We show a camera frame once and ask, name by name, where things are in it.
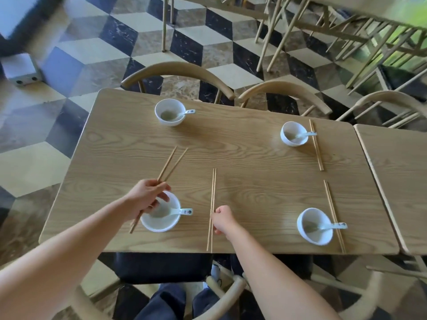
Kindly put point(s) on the dark blue trousers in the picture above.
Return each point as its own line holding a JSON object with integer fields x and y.
{"x": 166, "y": 303}

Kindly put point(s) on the white ceramic spoon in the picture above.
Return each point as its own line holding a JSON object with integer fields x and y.
{"x": 186, "y": 112}
{"x": 337, "y": 225}
{"x": 308, "y": 133}
{"x": 183, "y": 211}

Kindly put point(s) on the white ceramic bowl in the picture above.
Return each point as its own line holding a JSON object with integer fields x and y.
{"x": 165, "y": 106}
{"x": 288, "y": 129}
{"x": 310, "y": 218}
{"x": 160, "y": 224}

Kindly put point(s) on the wooden chair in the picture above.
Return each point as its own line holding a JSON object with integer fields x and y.
{"x": 390, "y": 96}
{"x": 164, "y": 23}
{"x": 176, "y": 68}
{"x": 370, "y": 289}
{"x": 160, "y": 268}
{"x": 287, "y": 87}
{"x": 377, "y": 46}
{"x": 277, "y": 33}
{"x": 230, "y": 296}

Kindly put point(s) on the white shoe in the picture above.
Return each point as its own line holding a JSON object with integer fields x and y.
{"x": 216, "y": 274}

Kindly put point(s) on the person's left forearm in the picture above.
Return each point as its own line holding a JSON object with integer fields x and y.
{"x": 60, "y": 263}

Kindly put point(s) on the person's left thumb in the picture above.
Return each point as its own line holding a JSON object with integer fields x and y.
{"x": 161, "y": 187}

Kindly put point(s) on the person's right thumb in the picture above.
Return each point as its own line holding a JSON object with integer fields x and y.
{"x": 217, "y": 211}

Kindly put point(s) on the person's right hand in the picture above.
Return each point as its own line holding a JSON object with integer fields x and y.
{"x": 225, "y": 220}

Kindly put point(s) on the grey floor socket box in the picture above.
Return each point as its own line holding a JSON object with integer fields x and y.
{"x": 21, "y": 68}

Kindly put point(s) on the person's right forearm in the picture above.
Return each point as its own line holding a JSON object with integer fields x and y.
{"x": 273, "y": 283}

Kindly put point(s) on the person's left hand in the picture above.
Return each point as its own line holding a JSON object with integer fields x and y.
{"x": 143, "y": 196}

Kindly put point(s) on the wooden chopstick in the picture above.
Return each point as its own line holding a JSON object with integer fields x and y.
{"x": 212, "y": 189}
{"x": 167, "y": 162}
{"x": 331, "y": 206}
{"x": 176, "y": 163}
{"x": 318, "y": 146}
{"x": 315, "y": 144}

